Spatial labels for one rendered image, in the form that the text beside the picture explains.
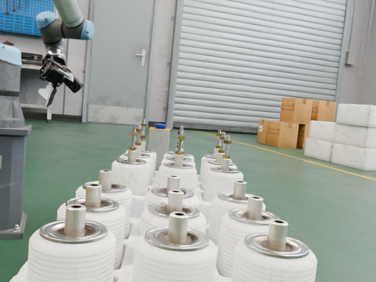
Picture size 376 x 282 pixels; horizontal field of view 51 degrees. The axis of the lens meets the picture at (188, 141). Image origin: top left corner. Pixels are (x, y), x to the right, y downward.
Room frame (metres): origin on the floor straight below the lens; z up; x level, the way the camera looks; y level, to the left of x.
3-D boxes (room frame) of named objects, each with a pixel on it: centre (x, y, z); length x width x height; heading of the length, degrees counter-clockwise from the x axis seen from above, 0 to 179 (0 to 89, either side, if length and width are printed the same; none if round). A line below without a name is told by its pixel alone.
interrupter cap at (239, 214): (0.58, -0.11, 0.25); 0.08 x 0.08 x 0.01
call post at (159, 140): (1.40, 0.10, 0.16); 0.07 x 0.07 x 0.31; 1
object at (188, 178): (0.99, 0.02, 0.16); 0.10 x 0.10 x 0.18
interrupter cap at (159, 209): (0.57, 0.01, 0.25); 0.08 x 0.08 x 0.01
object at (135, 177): (0.99, 0.14, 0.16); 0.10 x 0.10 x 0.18
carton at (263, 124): (5.14, -1.07, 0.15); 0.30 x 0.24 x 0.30; 108
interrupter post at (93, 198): (0.56, 0.13, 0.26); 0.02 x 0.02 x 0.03
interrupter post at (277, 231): (0.46, -0.12, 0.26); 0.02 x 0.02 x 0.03
